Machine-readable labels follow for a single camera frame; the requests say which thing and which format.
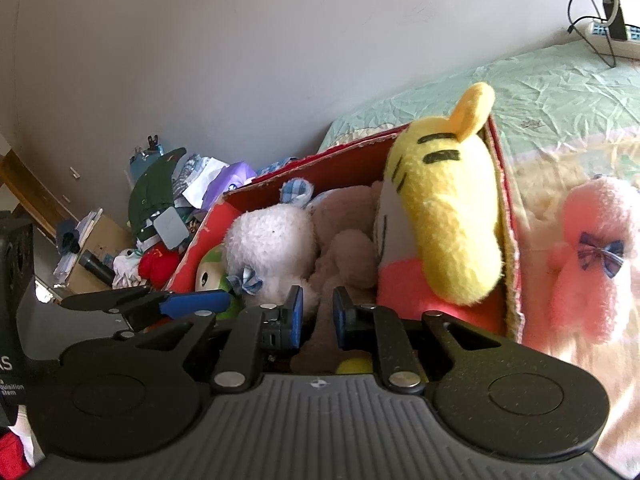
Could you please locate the yellow tiger plush toy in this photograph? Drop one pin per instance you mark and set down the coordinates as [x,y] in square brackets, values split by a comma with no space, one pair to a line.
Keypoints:
[450,210]

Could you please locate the white and blue printed cloth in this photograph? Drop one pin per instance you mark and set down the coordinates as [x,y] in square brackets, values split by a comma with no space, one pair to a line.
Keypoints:
[200,175]

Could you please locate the blue bottle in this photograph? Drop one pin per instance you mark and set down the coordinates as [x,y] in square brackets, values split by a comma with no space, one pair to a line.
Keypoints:
[145,157]

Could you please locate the purple bag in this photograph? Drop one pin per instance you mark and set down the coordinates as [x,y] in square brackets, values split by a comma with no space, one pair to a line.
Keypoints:
[230,180]

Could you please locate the green and white toy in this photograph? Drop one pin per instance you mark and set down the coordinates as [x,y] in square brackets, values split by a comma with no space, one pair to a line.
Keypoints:
[210,270]

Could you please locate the grey square card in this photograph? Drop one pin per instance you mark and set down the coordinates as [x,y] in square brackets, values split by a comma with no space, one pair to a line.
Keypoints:
[171,230]

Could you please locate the brown cardboard box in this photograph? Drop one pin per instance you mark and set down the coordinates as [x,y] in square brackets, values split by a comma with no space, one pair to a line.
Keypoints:
[107,235]

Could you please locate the pale green bed sheet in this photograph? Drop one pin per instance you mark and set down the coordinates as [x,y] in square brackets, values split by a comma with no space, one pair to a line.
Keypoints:
[560,105]

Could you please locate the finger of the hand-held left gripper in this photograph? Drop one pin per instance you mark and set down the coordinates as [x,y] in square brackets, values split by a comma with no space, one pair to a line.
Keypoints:
[100,300]
[200,302]

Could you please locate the white plush toy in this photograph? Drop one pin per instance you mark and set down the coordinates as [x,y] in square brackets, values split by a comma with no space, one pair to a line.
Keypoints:
[270,240]

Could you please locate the wooden furniture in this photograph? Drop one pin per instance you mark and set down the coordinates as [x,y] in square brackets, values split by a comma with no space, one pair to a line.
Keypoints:
[25,180]

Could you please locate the white power strip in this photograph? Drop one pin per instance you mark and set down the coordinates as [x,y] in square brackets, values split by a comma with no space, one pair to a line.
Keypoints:
[630,47]

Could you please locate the brown plush bear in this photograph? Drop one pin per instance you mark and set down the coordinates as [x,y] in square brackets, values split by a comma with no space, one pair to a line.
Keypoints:
[345,255]

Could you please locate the pink plush toy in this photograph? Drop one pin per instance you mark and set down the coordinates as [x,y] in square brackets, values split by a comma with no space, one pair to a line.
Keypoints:
[590,210]

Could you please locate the yellow ball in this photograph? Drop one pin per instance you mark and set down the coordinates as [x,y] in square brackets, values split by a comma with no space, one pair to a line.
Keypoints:
[352,367]

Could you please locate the black charger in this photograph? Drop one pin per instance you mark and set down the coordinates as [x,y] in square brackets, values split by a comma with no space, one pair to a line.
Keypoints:
[617,22]

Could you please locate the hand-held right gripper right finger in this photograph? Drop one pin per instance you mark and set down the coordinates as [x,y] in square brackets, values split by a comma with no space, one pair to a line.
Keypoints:
[341,315]

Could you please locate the stack of papers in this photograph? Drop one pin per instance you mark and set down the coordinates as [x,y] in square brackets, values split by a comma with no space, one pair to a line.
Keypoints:
[85,222]

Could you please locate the red cloth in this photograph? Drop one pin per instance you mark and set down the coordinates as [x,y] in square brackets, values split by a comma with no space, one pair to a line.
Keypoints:
[157,267]
[10,455]

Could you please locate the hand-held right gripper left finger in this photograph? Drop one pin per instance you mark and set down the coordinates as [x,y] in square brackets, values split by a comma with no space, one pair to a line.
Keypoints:
[296,310]

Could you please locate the black cylinder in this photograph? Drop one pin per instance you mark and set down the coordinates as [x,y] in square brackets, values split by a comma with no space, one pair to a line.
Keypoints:
[97,266]

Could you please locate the red cardboard box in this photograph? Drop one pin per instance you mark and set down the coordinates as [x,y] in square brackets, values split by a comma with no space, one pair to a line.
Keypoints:
[350,170]

